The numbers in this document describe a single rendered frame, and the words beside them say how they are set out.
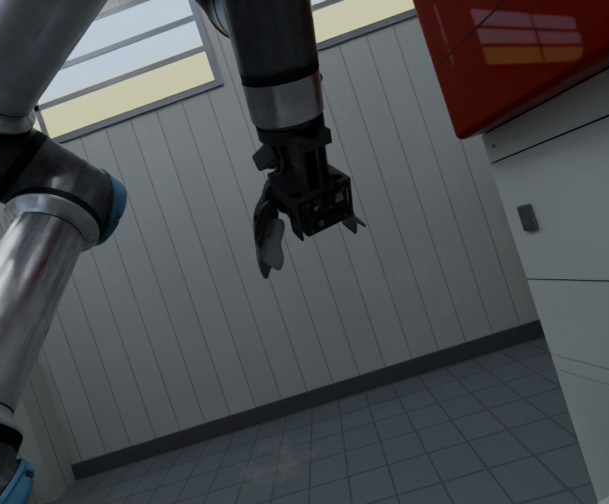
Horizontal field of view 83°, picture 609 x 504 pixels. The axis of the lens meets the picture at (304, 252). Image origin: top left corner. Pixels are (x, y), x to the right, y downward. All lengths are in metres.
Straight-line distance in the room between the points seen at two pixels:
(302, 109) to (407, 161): 2.32
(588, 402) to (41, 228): 0.81
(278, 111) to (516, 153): 0.39
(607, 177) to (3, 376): 0.68
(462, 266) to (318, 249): 1.03
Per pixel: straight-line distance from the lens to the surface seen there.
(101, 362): 3.11
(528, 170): 0.61
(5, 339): 0.46
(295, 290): 2.53
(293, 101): 0.34
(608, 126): 0.54
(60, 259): 0.53
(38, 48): 0.50
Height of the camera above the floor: 1.14
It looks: 1 degrees down
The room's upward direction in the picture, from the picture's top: 18 degrees counter-clockwise
